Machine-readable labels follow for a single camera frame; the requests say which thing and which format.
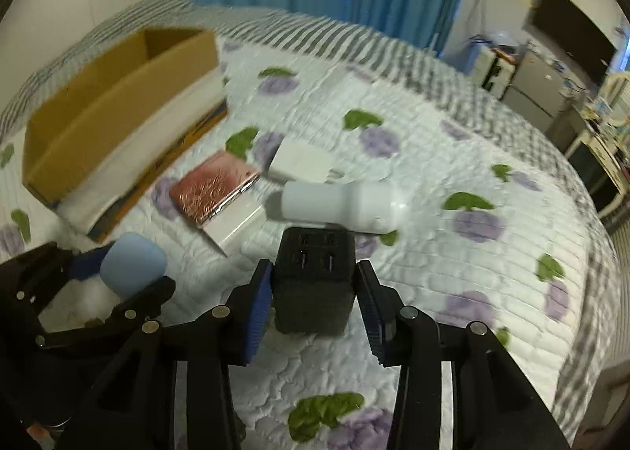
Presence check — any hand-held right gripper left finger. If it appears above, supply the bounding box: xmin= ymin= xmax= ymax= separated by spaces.
xmin=56 ymin=259 xmax=276 ymax=450

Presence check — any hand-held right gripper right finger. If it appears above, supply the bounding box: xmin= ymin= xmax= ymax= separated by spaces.
xmin=355 ymin=259 xmax=574 ymax=450

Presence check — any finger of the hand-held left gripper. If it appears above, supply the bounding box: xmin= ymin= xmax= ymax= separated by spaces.
xmin=0 ymin=242 xmax=116 ymax=333
xmin=35 ymin=275 xmax=177 ymax=350

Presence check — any light blue earbud case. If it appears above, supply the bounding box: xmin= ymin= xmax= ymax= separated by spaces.
xmin=100 ymin=232 xmax=167 ymax=297

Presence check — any black power cube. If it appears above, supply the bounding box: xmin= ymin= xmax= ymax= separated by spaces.
xmin=272 ymin=227 xmax=356 ymax=337

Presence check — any flat white box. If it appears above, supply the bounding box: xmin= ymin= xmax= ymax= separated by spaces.
xmin=201 ymin=204 xmax=267 ymax=256

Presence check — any white bottle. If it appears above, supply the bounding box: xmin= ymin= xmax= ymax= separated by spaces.
xmin=280 ymin=181 xmax=409 ymax=235

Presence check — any brown cardboard box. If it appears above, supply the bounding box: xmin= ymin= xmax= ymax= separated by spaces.
xmin=22 ymin=27 xmax=220 ymax=205

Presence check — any pink phone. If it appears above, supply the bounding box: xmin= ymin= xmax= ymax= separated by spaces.
xmin=169 ymin=152 xmax=261 ymax=225

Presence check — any white charger adapter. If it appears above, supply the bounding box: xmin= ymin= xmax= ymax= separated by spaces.
xmin=267 ymin=136 xmax=346 ymax=184

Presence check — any floral quilted bedspread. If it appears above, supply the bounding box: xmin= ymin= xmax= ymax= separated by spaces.
xmin=0 ymin=0 xmax=618 ymax=450

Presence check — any white storage box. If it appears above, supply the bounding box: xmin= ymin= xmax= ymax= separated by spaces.
xmin=473 ymin=43 xmax=523 ymax=92

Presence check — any grey cabinet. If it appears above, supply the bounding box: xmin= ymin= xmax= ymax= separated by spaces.
xmin=501 ymin=47 xmax=578 ymax=122

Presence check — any white cluttered dresser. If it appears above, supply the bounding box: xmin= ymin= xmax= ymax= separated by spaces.
xmin=562 ymin=71 xmax=630 ymax=217

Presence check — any black television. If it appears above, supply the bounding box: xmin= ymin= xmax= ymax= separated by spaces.
xmin=523 ymin=0 xmax=619 ymax=87

